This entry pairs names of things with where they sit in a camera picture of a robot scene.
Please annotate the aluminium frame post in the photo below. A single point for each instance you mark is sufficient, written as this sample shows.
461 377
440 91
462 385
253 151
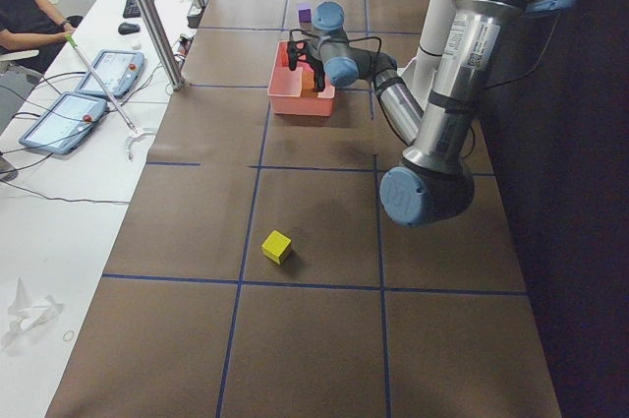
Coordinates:
161 43

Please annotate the red foam block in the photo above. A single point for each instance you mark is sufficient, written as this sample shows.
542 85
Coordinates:
327 93

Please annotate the teach pendant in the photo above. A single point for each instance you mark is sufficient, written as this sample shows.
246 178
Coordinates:
63 126
118 69

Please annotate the far teach pendant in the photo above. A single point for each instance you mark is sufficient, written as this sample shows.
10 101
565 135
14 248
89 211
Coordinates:
118 69

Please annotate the yellow foam block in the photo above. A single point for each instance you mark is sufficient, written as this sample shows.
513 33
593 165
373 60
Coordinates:
276 247

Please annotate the crumpled white tissue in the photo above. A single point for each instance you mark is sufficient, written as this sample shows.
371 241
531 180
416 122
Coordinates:
25 314

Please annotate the orange foam block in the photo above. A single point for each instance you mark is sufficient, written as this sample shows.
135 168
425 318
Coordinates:
308 86

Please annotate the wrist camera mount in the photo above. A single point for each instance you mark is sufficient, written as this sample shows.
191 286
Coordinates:
297 52

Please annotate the seated person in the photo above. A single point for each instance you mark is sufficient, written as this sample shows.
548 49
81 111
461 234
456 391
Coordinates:
35 25

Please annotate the pink plastic bin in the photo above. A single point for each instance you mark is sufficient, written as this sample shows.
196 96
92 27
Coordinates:
285 87

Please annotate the black computer mouse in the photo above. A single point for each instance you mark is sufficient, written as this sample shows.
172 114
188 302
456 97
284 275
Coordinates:
128 28

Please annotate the white camera mast pole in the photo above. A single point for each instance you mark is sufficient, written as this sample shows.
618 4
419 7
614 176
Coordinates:
437 25

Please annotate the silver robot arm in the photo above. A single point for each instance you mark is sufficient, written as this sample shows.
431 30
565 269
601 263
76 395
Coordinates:
431 103

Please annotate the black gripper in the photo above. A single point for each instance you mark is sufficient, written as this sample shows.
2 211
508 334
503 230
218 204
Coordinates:
316 67

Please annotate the near teach pendant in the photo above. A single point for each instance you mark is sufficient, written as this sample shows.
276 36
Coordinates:
63 126

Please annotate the white mast base bracket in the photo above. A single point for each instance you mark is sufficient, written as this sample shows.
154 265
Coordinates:
419 74

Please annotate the long metal rod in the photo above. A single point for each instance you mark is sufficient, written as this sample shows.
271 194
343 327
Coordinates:
135 131

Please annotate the purple foam block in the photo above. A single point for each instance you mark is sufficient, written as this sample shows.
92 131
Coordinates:
304 12

